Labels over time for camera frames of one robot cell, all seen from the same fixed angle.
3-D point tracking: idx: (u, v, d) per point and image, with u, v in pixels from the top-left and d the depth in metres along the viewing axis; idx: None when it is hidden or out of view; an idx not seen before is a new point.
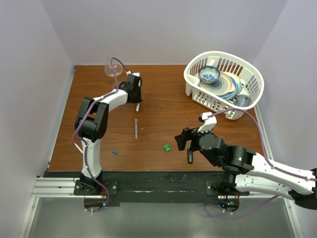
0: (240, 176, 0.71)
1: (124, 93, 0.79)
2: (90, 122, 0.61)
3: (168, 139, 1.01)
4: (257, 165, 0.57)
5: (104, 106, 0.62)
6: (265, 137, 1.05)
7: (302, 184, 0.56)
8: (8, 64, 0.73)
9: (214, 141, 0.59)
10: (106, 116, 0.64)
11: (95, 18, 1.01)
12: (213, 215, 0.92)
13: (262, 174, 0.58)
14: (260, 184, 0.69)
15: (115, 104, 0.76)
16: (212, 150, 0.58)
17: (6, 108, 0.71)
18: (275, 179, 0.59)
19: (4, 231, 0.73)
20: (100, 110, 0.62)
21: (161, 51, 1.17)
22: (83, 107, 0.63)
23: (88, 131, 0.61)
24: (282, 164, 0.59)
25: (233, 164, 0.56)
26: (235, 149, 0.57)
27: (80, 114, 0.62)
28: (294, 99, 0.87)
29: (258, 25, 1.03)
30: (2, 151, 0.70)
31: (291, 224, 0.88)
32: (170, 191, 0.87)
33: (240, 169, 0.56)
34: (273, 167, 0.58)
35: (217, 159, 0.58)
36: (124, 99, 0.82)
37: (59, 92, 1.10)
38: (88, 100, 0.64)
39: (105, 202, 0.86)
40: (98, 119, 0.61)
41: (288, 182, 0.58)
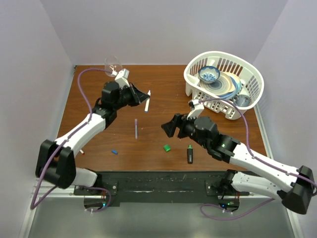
0: (238, 175, 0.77)
1: (99, 122, 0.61)
2: (51, 173, 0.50)
3: (167, 139, 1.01)
4: (237, 152, 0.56)
5: (67, 155, 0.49)
6: (265, 137, 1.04)
7: (281, 178, 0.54)
8: (8, 64, 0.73)
9: (208, 123, 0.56)
10: (71, 162, 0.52)
11: (95, 18, 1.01)
12: (207, 215, 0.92)
13: (242, 163, 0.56)
14: (254, 183, 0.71)
15: (89, 138, 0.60)
16: (203, 132, 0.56)
17: (6, 109, 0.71)
18: (256, 170, 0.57)
19: (5, 232, 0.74)
20: (62, 160, 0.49)
21: (161, 51, 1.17)
22: (43, 155, 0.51)
23: (51, 182, 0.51)
24: (265, 156, 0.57)
25: (217, 149, 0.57)
26: (223, 138, 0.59)
27: (40, 162, 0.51)
28: (294, 99, 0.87)
29: (258, 25, 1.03)
30: (3, 151, 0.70)
31: (291, 224, 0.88)
32: (170, 191, 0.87)
33: (223, 155, 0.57)
34: (254, 157, 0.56)
35: (205, 142, 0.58)
36: (103, 125, 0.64)
37: (59, 92, 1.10)
38: (49, 145, 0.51)
39: (105, 202, 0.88)
40: (59, 171, 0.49)
41: (268, 174, 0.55)
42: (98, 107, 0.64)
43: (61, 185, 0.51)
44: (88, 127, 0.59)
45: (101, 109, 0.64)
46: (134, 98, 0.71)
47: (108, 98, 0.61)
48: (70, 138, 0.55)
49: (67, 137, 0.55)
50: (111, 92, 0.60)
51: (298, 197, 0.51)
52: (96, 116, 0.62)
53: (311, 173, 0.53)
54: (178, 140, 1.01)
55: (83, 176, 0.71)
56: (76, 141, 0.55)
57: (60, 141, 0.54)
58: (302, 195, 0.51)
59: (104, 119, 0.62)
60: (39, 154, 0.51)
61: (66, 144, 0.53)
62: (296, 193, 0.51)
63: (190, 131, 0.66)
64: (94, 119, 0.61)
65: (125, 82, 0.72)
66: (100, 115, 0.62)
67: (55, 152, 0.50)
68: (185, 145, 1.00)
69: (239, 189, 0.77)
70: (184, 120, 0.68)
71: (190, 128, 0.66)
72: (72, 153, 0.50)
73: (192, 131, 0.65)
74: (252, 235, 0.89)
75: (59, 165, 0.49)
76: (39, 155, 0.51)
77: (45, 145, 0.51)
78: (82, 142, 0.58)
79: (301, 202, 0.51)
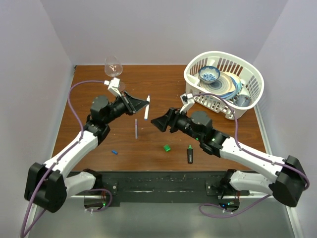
0: (237, 173, 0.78)
1: (90, 140, 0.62)
2: (41, 196, 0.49)
3: (167, 139, 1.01)
4: (226, 145, 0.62)
5: (55, 180, 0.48)
6: (265, 137, 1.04)
7: (266, 168, 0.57)
8: (8, 65, 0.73)
9: (204, 118, 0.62)
10: (60, 186, 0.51)
11: (95, 18, 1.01)
12: (205, 214, 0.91)
13: (230, 154, 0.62)
14: (249, 178, 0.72)
15: (79, 157, 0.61)
16: (199, 126, 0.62)
17: (6, 109, 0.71)
18: (244, 161, 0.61)
19: (5, 232, 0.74)
20: (50, 185, 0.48)
21: (161, 51, 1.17)
22: (32, 178, 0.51)
23: (40, 205, 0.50)
24: (253, 149, 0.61)
25: (209, 144, 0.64)
26: (215, 133, 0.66)
27: (30, 186, 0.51)
28: (294, 99, 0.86)
29: (258, 24, 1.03)
30: (3, 151, 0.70)
31: (291, 224, 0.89)
32: (170, 191, 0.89)
33: (214, 149, 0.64)
34: (241, 149, 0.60)
35: (199, 135, 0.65)
36: (95, 143, 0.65)
37: (59, 92, 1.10)
38: (37, 169, 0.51)
39: (105, 202, 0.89)
40: (48, 195, 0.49)
41: (255, 165, 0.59)
42: (90, 124, 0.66)
43: (50, 208, 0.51)
44: (79, 147, 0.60)
45: (93, 125, 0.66)
46: (128, 108, 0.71)
47: (97, 116, 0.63)
48: (59, 161, 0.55)
49: (57, 159, 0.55)
50: (99, 110, 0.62)
51: (283, 186, 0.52)
52: (87, 133, 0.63)
53: (298, 163, 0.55)
54: (178, 140, 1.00)
55: (79, 185, 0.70)
56: (65, 163, 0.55)
57: (50, 164, 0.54)
58: (287, 184, 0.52)
59: (96, 136, 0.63)
60: (28, 178, 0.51)
61: (55, 167, 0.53)
62: (281, 181, 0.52)
63: (184, 125, 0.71)
64: (85, 138, 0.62)
65: (117, 92, 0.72)
66: (92, 132, 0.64)
67: (44, 177, 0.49)
68: (185, 145, 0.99)
69: (238, 187, 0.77)
70: (178, 114, 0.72)
71: (183, 122, 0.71)
72: (60, 178, 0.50)
73: (185, 125, 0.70)
74: (252, 234, 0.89)
75: (47, 189, 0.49)
76: (28, 179, 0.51)
77: (34, 168, 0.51)
78: (74, 161, 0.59)
79: (287, 191, 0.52)
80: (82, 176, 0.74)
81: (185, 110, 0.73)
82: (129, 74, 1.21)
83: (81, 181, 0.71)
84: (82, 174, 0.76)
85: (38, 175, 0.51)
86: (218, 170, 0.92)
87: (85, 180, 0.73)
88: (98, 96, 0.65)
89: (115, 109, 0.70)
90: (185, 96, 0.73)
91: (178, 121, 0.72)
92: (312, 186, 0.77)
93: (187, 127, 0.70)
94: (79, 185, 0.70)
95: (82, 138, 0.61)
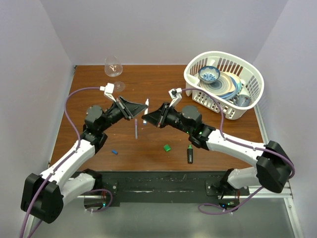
0: (233, 170, 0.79)
1: (87, 149, 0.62)
2: (38, 207, 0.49)
3: (167, 139, 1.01)
4: (211, 137, 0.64)
5: (52, 191, 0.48)
6: (265, 137, 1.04)
7: (248, 153, 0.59)
8: (8, 64, 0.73)
9: (194, 113, 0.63)
10: (58, 196, 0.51)
11: (95, 18, 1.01)
12: (202, 211, 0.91)
13: (216, 145, 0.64)
14: (242, 173, 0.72)
15: (77, 166, 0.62)
16: (188, 120, 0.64)
17: (6, 109, 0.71)
18: (229, 150, 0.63)
19: (5, 232, 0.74)
20: (47, 197, 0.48)
21: (161, 51, 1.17)
22: (28, 190, 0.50)
23: (37, 215, 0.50)
24: (236, 138, 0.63)
25: (197, 137, 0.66)
26: (203, 126, 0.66)
27: (26, 197, 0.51)
28: (294, 99, 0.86)
29: (258, 24, 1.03)
30: (3, 151, 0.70)
31: (291, 224, 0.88)
32: (170, 191, 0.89)
33: (202, 143, 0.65)
34: (225, 139, 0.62)
35: (188, 128, 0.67)
36: (93, 151, 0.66)
37: (59, 92, 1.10)
38: (34, 180, 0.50)
39: (105, 202, 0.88)
40: (45, 206, 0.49)
41: (237, 151, 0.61)
42: (86, 132, 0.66)
43: (46, 219, 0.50)
44: (76, 155, 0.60)
45: (90, 134, 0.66)
46: (125, 114, 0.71)
47: (92, 126, 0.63)
48: (56, 171, 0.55)
49: (53, 170, 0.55)
50: (94, 121, 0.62)
51: (264, 169, 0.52)
52: (84, 142, 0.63)
53: (278, 147, 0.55)
54: (178, 140, 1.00)
55: (78, 189, 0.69)
56: (61, 174, 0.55)
57: (46, 174, 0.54)
58: (267, 166, 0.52)
59: (93, 145, 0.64)
60: (25, 189, 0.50)
61: (52, 178, 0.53)
62: (261, 164, 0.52)
63: (173, 120, 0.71)
64: (82, 148, 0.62)
65: (111, 98, 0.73)
66: (89, 141, 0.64)
67: (40, 188, 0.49)
68: (185, 145, 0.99)
69: (236, 185, 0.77)
70: (168, 108, 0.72)
71: (172, 117, 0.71)
72: (57, 189, 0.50)
73: (175, 120, 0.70)
74: (252, 234, 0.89)
75: (44, 200, 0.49)
76: (25, 191, 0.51)
77: (31, 179, 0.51)
78: (72, 169, 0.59)
79: (269, 174, 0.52)
80: (80, 179, 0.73)
81: (173, 105, 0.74)
82: (129, 74, 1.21)
83: (80, 184, 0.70)
84: (81, 176, 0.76)
85: (35, 186, 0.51)
86: (218, 170, 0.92)
87: (84, 183, 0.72)
88: (92, 106, 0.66)
89: (110, 115, 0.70)
90: (174, 91, 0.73)
91: (168, 115, 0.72)
92: (313, 186, 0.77)
93: (178, 121, 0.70)
94: (79, 188, 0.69)
95: (79, 148, 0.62)
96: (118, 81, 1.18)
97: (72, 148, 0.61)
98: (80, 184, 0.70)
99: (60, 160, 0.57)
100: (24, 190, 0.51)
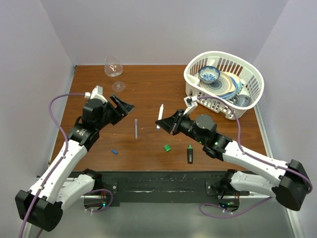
0: (237, 174, 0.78)
1: (76, 152, 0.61)
2: (35, 218, 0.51)
3: (167, 139, 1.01)
4: (229, 149, 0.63)
5: (43, 207, 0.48)
6: (265, 137, 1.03)
7: (270, 171, 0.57)
8: (9, 65, 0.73)
9: (209, 122, 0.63)
10: (51, 208, 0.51)
11: (94, 18, 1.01)
12: (202, 212, 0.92)
13: (233, 158, 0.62)
14: (250, 180, 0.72)
15: (69, 172, 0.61)
16: (203, 130, 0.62)
17: (6, 109, 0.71)
18: (246, 165, 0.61)
19: (5, 232, 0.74)
20: (39, 211, 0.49)
21: (161, 51, 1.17)
22: (21, 205, 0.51)
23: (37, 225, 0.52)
24: (257, 153, 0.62)
25: (212, 148, 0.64)
26: (218, 136, 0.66)
27: (22, 211, 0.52)
28: (294, 100, 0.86)
29: (258, 25, 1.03)
30: (3, 151, 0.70)
31: (291, 224, 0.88)
32: (170, 191, 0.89)
33: (217, 153, 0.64)
34: (244, 153, 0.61)
35: (202, 138, 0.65)
36: (85, 149, 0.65)
37: (59, 93, 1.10)
38: (24, 196, 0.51)
39: (105, 202, 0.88)
40: (41, 219, 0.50)
41: (258, 168, 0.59)
42: (75, 130, 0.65)
43: (47, 228, 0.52)
44: (65, 162, 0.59)
45: (79, 131, 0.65)
46: (117, 112, 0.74)
47: (89, 115, 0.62)
48: (44, 186, 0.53)
49: (41, 185, 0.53)
50: (92, 110, 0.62)
51: (288, 190, 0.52)
52: (73, 144, 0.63)
53: (300, 167, 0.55)
54: (178, 140, 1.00)
55: (77, 193, 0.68)
56: (51, 187, 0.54)
57: (35, 190, 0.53)
58: (290, 188, 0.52)
59: (81, 146, 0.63)
60: (18, 205, 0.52)
61: (41, 194, 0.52)
62: (285, 186, 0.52)
63: (186, 128, 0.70)
64: (70, 151, 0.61)
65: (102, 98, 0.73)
66: (78, 141, 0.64)
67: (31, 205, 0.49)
68: (185, 145, 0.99)
69: (238, 187, 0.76)
70: (182, 116, 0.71)
71: (186, 125, 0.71)
72: (48, 203, 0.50)
73: (188, 128, 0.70)
74: (252, 234, 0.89)
75: (38, 214, 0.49)
76: (18, 206, 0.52)
77: (21, 196, 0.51)
78: (63, 178, 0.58)
79: (291, 195, 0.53)
80: (79, 182, 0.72)
81: (187, 113, 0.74)
82: (129, 74, 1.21)
83: (79, 188, 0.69)
84: (79, 179, 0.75)
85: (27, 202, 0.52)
86: (218, 170, 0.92)
87: (83, 186, 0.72)
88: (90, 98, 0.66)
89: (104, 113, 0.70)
90: (189, 98, 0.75)
91: (182, 123, 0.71)
92: (312, 186, 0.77)
93: (191, 130, 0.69)
94: (78, 191, 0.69)
95: (67, 153, 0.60)
96: (118, 81, 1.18)
97: (60, 155, 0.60)
98: (78, 187, 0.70)
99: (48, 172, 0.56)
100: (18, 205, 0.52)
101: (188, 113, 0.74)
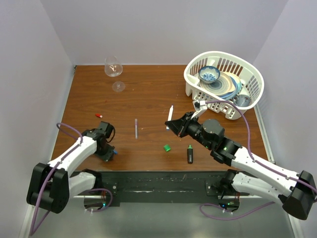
0: (239, 175, 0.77)
1: (90, 144, 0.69)
2: (45, 197, 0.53)
3: (167, 139, 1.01)
4: (239, 156, 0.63)
5: (60, 177, 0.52)
6: (265, 137, 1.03)
7: (281, 182, 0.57)
8: (9, 65, 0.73)
9: (216, 127, 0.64)
10: (64, 185, 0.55)
11: (94, 18, 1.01)
12: (202, 212, 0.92)
13: (243, 166, 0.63)
14: (255, 185, 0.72)
15: (82, 158, 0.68)
16: (211, 135, 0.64)
17: (6, 108, 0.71)
18: (256, 173, 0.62)
19: (5, 231, 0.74)
20: (55, 184, 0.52)
21: (161, 50, 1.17)
22: (36, 179, 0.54)
23: (44, 207, 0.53)
24: (267, 162, 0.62)
25: (220, 152, 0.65)
26: (227, 141, 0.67)
27: (33, 187, 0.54)
28: (294, 99, 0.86)
29: (258, 24, 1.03)
30: (2, 151, 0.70)
31: (291, 223, 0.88)
32: (170, 191, 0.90)
33: (225, 158, 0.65)
34: (254, 161, 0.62)
35: (210, 143, 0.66)
36: (95, 147, 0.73)
37: (59, 93, 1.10)
38: (42, 168, 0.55)
39: (105, 201, 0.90)
40: (52, 194, 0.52)
41: (269, 178, 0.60)
42: (88, 131, 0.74)
43: (54, 208, 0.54)
44: (80, 148, 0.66)
45: (91, 132, 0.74)
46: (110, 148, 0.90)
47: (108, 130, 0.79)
48: (63, 160, 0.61)
49: (61, 159, 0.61)
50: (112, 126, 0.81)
51: (297, 202, 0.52)
52: (87, 138, 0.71)
53: (311, 179, 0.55)
54: (178, 140, 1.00)
55: (80, 185, 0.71)
56: (68, 164, 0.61)
57: (54, 163, 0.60)
58: (301, 200, 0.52)
59: (95, 141, 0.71)
60: (33, 178, 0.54)
61: (60, 166, 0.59)
62: (295, 197, 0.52)
63: (194, 131, 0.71)
64: (85, 142, 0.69)
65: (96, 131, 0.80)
66: (92, 137, 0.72)
67: (49, 176, 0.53)
68: (185, 145, 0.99)
69: (240, 189, 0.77)
70: (189, 119, 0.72)
71: (193, 128, 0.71)
72: (65, 176, 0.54)
73: (196, 131, 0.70)
74: (252, 233, 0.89)
75: (52, 188, 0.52)
76: (32, 180, 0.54)
77: (39, 168, 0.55)
78: (76, 163, 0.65)
79: (300, 207, 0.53)
80: (81, 176, 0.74)
81: (196, 116, 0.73)
82: (129, 74, 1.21)
83: (82, 180, 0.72)
84: (81, 174, 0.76)
85: (42, 175, 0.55)
86: (218, 170, 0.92)
87: (85, 181, 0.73)
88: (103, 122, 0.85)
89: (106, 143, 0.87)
90: (197, 102, 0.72)
91: (189, 126, 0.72)
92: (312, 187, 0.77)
93: (198, 134, 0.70)
94: (81, 184, 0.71)
95: (82, 142, 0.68)
96: (118, 81, 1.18)
97: (77, 141, 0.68)
98: (80, 180, 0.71)
99: (67, 151, 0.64)
100: (31, 180, 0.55)
101: (196, 117, 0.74)
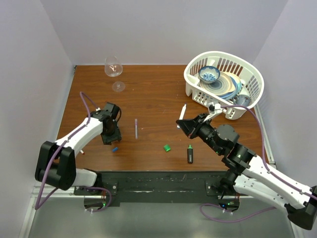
0: (242, 178, 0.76)
1: (96, 124, 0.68)
2: (53, 174, 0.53)
3: (167, 139, 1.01)
4: (254, 165, 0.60)
5: (68, 155, 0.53)
6: (265, 138, 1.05)
7: (294, 196, 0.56)
8: (8, 64, 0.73)
9: (231, 134, 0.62)
10: (71, 163, 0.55)
11: (94, 18, 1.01)
12: (202, 212, 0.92)
13: (257, 176, 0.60)
14: (259, 189, 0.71)
15: (88, 139, 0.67)
16: (225, 141, 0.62)
17: (6, 109, 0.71)
18: (269, 184, 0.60)
19: (5, 231, 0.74)
20: (62, 161, 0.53)
21: (161, 50, 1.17)
22: (44, 156, 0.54)
23: (52, 184, 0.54)
24: (280, 172, 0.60)
25: (233, 159, 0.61)
26: (238, 148, 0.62)
27: (40, 164, 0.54)
28: (294, 99, 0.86)
29: (258, 25, 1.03)
30: (2, 152, 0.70)
31: (291, 224, 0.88)
32: (170, 191, 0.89)
33: (237, 166, 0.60)
34: (269, 172, 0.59)
35: (222, 149, 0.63)
36: (100, 129, 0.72)
37: (59, 93, 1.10)
38: (49, 146, 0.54)
39: (105, 202, 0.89)
40: (61, 172, 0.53)
41: (282, 191, 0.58)
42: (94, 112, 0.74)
43: (62, 186, 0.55)
44: (87, 129, 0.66)
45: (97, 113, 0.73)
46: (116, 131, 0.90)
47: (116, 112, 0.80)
48: (70, 139, 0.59)
49: (68, 138, 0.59)
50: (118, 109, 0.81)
51: (310, 216, 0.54)
52: (93, 120, 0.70)
53: None
54: (178, 140, 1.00)
55: (84, 177, 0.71)
56: (75, 142, 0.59)
57: (61, 142, 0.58)
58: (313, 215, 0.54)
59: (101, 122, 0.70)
60: (40, 155, 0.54)
61: (66, 144, 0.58)
62: (309, 212, 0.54)
63: (206, 135, 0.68)
64: (91, 123, 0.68)
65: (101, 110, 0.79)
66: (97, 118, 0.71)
67: (55, 154, 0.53)
68: (185, 145, 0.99)
69: (240, 191, 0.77)
70: (201, 122, 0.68)
71: (205, 132, 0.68)
72: (72, 153, 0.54)
73: (207, 135, 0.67)
74: (252, 234, 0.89)
75: (60, 166, 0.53)
76: (40, 157, 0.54)
77: (46, 147, 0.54)
78: (83, 142, 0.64)
79: (311, 220, 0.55)
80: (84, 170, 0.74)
81: (209, 119, 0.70)
82: (129, 74, 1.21)
83: (85, 173, 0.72)
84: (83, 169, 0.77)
85: (50, 153, 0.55)
86: (218, 170, 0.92)
87: (87, 175, 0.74)
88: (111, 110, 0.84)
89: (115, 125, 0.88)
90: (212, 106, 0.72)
91: (201, 129, 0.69)
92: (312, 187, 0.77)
93: (209, 138, 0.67)
94: (83, 177, 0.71)
95: (89, 123, 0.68)
96: (118, 81, 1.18)
97: (83, 122, 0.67)
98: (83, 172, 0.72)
99: (73, 131, 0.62)
100: (39, 157, 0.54)
101: (209, 120, 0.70)
